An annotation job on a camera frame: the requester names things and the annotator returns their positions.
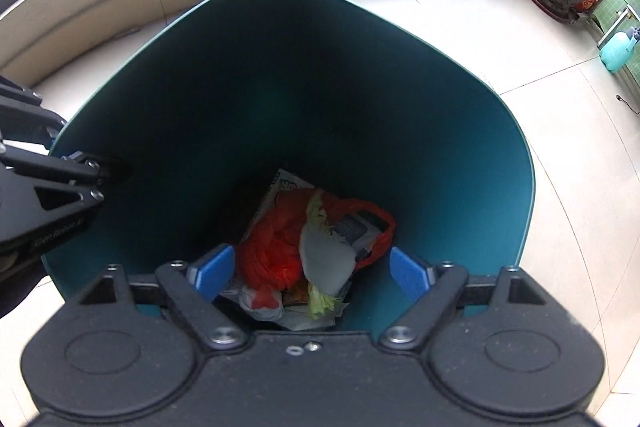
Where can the white paper wrapper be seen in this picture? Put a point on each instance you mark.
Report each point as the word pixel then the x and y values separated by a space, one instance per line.
pixel 320 305

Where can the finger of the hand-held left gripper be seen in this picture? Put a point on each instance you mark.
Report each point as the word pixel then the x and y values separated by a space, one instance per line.
pixel 75 169
pixel 35 117

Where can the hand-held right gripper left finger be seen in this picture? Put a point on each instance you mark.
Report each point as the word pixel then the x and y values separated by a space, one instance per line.
pixel 215 269

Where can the blue white tissue packet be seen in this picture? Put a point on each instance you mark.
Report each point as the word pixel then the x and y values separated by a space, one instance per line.
pixel 357 229

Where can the white tissue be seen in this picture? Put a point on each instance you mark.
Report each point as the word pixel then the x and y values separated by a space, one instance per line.
pixel 325 262

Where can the teal plastic bottle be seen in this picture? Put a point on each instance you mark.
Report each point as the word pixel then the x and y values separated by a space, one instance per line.
pixel 619 49

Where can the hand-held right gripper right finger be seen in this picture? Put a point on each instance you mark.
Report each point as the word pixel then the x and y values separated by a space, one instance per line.
pixel 407 272

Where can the red plastic bag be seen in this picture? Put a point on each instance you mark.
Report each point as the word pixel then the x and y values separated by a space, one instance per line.
pixel 270 252

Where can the teal plastic trash bin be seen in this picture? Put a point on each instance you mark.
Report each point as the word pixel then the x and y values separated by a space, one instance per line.
pixel 300 82

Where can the white red plastic wrapper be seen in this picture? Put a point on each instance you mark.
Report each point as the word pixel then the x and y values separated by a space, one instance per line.
pixel 260 299

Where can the orange snack wrapper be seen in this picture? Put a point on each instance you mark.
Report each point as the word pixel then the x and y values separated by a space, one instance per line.
pixel 296 296

